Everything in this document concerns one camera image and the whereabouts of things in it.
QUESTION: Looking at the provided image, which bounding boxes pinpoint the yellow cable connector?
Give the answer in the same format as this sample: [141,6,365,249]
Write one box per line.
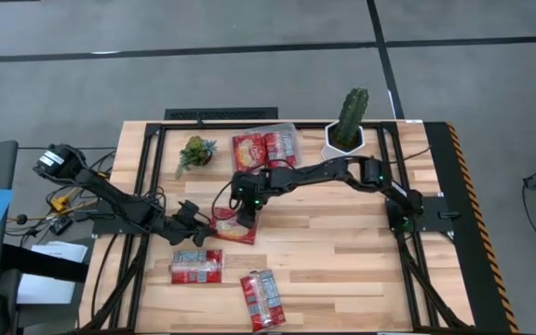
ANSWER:
[49,185,83,213]

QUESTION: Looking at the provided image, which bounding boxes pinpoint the white paper sheets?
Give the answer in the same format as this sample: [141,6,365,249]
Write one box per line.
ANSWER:
[16,240,88,306]

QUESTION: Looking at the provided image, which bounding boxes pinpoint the clear plastic bin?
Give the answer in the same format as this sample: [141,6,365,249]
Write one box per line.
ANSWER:
[228,122,303,176]

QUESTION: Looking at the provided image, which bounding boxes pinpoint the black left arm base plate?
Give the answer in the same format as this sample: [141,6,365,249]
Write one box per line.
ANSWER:
[91,217,129,236]

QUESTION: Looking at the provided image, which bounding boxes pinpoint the succulent plant in dark pot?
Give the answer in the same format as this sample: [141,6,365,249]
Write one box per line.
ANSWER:
[174,135,218,181]

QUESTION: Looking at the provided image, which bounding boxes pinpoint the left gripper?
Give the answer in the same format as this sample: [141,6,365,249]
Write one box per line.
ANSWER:
[167,199,219,248]

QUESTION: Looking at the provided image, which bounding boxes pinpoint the black strap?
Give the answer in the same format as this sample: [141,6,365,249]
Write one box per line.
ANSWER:
[0,244,90,283]

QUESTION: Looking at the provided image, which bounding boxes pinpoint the black floor grille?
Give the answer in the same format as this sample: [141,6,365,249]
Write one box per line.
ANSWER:
[164,107,279,121]

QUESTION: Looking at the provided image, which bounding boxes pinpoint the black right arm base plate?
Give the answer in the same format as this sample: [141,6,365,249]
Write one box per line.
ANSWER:
[385,194,455,236]

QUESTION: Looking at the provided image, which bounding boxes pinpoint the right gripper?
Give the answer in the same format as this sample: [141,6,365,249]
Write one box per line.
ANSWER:
[230,167,275,230]

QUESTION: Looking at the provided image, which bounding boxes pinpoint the green cactus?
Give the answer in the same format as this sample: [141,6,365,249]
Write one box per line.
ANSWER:
[333,87,370,145]

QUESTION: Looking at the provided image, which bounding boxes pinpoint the black power adapter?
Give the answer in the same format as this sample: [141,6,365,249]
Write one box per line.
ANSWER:
[49,216,74,236]

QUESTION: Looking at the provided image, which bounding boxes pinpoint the red popcorn bag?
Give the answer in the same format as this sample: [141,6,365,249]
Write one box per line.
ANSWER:
[210,207,260,246]
[263,131,300,168]
[239,268,287,332]
[232,132,269,172]
[169,248,223,285]

